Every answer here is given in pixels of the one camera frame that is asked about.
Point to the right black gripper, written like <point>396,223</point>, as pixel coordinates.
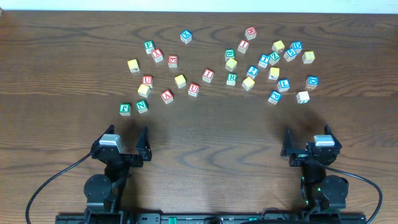
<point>306,155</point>

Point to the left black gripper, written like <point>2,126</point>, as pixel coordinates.
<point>125,157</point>

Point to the yellow C block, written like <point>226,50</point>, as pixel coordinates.
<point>144,90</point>

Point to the yellow O block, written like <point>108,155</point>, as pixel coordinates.
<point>180,81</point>

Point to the green R block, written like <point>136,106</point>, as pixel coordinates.
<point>231,79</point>

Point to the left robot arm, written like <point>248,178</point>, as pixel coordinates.
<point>104,191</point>

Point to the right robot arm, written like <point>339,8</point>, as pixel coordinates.
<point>325,195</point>

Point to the green J block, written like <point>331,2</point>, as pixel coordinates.
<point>125,109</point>

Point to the green N block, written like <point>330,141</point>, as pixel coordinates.
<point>141,106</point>

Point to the plain wood L block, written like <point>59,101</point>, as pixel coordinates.
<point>302,97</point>

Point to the blue P block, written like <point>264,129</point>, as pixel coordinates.
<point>274,97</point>

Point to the blue D block right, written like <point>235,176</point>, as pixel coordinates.
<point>312,82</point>

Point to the blue d block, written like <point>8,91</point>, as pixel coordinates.
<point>312,82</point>
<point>296,46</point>

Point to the red A block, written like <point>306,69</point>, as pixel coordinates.
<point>167,96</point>

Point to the blue L block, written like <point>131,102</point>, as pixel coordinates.
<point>283,85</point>

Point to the red U block left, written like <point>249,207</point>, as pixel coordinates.
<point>148,80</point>

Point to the red u block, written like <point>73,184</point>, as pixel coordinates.
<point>148,80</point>
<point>193,89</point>

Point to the yellow block hammer side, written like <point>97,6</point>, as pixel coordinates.
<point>274,73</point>

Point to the yellow block far left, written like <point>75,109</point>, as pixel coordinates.
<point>133,66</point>

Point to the yellow S block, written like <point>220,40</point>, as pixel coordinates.
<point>248,83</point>

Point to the yellow 8 block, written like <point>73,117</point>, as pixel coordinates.
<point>308,57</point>

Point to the red U block centre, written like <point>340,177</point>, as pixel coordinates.
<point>193,89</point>

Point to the blue 5 block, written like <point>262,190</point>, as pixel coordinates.
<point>290,54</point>

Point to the blue 2 block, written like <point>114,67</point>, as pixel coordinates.
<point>252,72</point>

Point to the green Z block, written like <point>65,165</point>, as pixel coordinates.
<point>274,58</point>

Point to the red X block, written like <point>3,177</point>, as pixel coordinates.
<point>157,55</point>

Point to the blue T block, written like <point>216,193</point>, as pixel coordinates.
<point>264,61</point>

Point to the red E block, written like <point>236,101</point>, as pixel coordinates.
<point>173,61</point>

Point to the blue D block upper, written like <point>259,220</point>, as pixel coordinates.
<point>296,46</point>

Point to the green F block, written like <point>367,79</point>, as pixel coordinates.
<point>149,46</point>

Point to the yellow block upper right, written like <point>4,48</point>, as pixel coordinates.
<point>278,46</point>

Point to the red I block centre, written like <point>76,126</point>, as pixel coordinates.
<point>208,75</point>

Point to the red i block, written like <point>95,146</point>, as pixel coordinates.
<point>243,46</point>
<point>208,75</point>

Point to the yellow block centre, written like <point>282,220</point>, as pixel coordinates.
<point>231,64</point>

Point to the red I block upper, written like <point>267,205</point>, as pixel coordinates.
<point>243,46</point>

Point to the green B block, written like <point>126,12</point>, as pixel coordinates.
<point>229,53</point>

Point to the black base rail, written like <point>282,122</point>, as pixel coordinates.
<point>156,218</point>

